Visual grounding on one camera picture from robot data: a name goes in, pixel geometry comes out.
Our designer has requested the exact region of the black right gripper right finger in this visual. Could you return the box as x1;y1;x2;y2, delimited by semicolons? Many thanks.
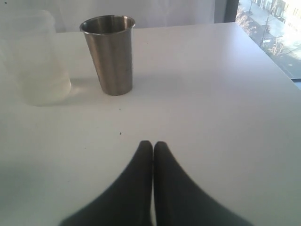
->
153;141;251;226

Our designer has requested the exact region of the translucent plastic container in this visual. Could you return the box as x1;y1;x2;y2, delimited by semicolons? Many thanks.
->
0;9;71;105

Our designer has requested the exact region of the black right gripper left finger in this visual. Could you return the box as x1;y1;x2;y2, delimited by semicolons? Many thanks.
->
61;140;153;226

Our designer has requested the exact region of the dark window frame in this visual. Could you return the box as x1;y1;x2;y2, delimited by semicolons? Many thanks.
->
214;0;239;23

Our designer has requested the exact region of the stainless steel cup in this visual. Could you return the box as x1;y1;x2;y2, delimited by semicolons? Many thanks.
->
79;15;135;96

